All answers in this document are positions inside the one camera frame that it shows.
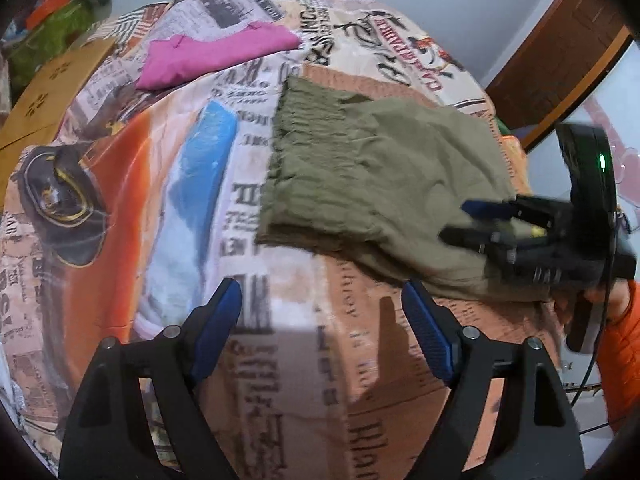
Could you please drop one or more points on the pink folded garment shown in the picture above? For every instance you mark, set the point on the pink folded garment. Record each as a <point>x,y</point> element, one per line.
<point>220,52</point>

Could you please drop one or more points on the brown wooden door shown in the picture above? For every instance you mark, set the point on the brown wooden door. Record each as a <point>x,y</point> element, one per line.
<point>565,50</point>

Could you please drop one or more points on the newspaper printed blanket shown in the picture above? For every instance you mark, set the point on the newspaper printed blanket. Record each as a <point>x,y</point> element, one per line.
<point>160,200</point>

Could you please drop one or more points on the person's right forearm orange sleeve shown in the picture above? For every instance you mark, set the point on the person's right forearm orange sleeve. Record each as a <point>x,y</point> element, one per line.
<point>622,350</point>

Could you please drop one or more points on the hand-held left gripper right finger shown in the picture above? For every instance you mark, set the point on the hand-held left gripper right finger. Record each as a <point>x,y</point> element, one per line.
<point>430,335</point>

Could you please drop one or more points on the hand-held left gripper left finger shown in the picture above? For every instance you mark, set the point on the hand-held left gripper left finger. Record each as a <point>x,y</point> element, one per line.
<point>220,330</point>

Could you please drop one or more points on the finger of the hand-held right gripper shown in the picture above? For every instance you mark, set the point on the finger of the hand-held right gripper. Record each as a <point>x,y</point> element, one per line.
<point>492,207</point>
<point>470,237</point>

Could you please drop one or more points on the olive green pants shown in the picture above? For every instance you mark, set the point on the olive green pants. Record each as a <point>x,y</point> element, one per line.
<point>375,175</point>

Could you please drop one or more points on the wooden board with flower cutouts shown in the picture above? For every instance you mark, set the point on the wooden board with flower cutouts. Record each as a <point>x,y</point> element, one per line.
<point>40,105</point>

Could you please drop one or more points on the person's right hand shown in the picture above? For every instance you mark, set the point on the person's right hand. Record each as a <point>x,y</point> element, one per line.
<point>562,310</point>

